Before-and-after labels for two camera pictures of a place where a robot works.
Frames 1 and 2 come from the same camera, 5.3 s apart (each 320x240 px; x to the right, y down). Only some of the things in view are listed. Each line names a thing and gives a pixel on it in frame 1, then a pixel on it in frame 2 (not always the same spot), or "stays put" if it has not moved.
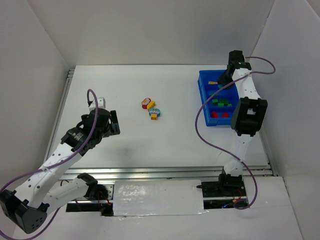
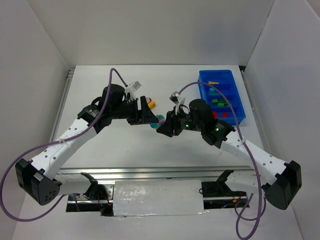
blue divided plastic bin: x=218 y=108 stays put
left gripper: x=111 y=125 -> x=137 y=111
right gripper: x=225 y=77 -> x=173 y=122
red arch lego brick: x=214 y=114 stays put
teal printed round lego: x=154 y=110 -> x=161 y=120
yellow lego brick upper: x=151 y=105 stays put
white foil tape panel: x=157 y=197 stays put
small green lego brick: x=214 y=102 stays put
